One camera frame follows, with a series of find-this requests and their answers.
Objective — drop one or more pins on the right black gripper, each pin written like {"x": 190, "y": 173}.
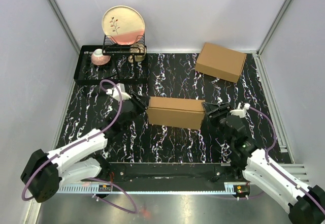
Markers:
{"x": 210, "y": 110}

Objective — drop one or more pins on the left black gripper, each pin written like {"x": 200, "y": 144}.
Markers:
{"x": 141, "y": 103}

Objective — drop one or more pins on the brown cardboard box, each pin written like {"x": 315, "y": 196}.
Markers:
{"x": 175, "y": 112}
{"x": 220, "y": 62}

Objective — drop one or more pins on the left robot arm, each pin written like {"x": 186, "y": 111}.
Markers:
{"x": 46, "y": 172}

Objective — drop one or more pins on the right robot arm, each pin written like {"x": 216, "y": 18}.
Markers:
{"x": 302, "y": 203}

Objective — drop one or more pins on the closed brown cardboard box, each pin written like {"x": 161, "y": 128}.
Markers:
{"x": 220, "y": 62}

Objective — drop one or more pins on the small cream plate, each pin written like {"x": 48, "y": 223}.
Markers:
{"x": 138, "y": 53}

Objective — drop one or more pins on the small pink bowl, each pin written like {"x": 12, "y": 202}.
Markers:
{"x": 98, "y": 59}

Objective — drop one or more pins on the large cream pink plate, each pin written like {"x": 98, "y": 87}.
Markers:
{"x": 123, "y": 24}

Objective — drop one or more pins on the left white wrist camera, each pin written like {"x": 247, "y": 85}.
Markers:
{"x": 118, "y": 93}

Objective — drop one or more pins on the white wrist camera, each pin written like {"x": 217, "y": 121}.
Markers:
{"x": 118, "y": 93}
{"x": 241, "y": 110}

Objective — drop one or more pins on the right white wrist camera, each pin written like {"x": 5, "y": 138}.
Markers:
{"x": 241, "y": 110}

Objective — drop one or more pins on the black wire dish rack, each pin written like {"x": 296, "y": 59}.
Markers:
{"x": 118, "y": 69}

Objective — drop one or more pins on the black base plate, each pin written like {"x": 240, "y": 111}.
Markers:
{"x": 168, "y": 177}

